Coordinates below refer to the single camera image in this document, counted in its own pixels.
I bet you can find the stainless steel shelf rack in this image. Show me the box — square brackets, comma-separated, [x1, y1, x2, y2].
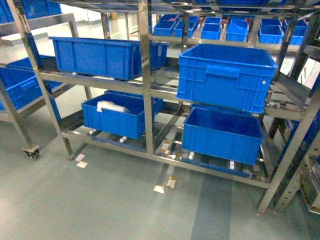
[7, 0, 320, 214]

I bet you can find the blue crate lower left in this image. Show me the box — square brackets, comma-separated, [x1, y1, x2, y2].
[81, 89, 164, 140]

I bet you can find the white plastic bag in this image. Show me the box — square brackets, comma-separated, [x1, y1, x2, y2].
[96, 100, 131, 113]

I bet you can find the blue crate lower right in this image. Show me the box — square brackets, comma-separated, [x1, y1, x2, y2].
[182, 106, 264, 165]

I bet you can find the long blue bin upper left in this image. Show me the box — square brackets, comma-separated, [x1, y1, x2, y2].
[48, 36, 170, 81]

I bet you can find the large blue crate upper right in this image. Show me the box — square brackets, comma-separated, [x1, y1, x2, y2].
[176, 43, 278, 114]

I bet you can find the blue crate far left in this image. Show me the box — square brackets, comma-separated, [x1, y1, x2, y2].
[0, 56, 62, 112]

